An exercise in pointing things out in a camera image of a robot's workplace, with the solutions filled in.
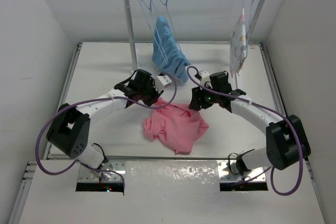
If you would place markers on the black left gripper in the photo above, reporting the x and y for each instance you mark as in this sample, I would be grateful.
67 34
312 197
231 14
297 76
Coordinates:
156 93

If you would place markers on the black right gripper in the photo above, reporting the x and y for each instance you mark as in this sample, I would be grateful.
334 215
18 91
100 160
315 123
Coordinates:
198 100

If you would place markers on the pink t shirt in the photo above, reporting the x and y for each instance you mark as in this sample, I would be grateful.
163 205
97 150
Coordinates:
176 126

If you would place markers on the blue wire hanger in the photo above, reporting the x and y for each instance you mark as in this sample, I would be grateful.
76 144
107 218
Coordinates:
153 28

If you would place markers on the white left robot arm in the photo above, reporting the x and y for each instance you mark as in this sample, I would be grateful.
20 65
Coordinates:
69 131

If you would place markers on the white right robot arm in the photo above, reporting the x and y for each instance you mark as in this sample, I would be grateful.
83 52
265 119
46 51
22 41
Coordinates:
286 140

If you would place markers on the blue t shirt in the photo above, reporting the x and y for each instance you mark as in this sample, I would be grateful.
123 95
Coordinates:
167 56

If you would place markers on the white patterned garment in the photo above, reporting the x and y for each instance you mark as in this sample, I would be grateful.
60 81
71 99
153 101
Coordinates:
238 45

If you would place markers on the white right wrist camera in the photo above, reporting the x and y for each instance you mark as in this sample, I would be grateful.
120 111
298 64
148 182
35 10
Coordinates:
204 78

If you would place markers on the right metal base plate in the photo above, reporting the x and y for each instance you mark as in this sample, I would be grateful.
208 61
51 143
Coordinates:
228 173

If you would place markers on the metal base plate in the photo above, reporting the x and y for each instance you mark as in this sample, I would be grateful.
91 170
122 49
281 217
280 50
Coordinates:
228 173
107 172

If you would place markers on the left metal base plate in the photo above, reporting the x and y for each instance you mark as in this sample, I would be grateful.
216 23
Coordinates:
107 172

